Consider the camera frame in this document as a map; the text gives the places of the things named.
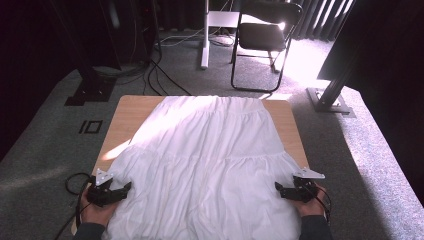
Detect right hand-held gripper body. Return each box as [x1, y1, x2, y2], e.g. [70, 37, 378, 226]
[289, 167, 326, 203]

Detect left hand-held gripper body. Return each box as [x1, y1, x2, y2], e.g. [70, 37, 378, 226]
[87, 168, 116, 208]

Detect white skirt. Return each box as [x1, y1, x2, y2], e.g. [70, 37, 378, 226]
[101, 95, 306, 240]

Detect person's right hand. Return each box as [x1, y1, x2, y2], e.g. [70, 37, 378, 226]
[293, 188, 328, 218]

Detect person's left hand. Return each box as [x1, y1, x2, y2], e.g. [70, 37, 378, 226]
[79, 188, 118, 227]

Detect black stand with grey base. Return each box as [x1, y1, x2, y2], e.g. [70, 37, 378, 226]
[306, 33, 368, 119]

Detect black stand with flat base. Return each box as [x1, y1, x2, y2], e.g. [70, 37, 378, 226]
[49, 0, 118, 107]

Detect black folding chair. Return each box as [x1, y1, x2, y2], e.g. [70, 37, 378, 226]
[230, 0, 304, 94]

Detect dark equipment rack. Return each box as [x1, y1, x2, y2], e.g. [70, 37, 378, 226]
[99, 0, 162, 69]

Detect dark pleated curtain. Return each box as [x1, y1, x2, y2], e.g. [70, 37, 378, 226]
[289, 0, 355, 43]

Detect right hand-held gripper cable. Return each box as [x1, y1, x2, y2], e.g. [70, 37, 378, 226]
[313, 185, 333, 225]

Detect hand-held gripper cable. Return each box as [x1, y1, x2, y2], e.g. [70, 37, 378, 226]
[75, 178, 93, 228]
[313, 185, 333, 225]

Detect left hand-held gripper cable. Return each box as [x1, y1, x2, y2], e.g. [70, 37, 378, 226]
[75, 178, 93, 228]

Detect black looped floor cable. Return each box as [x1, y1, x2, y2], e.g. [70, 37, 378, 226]
[54, 172, 93, 240]

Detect black floor cables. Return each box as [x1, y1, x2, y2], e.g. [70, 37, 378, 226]
[142, 33, 194, 98]

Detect white floor cables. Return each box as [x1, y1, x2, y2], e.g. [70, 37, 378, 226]
[159, 26, 235, 48]

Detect white desk frame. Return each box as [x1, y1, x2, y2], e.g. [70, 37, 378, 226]
[199, 0, 242, 70]

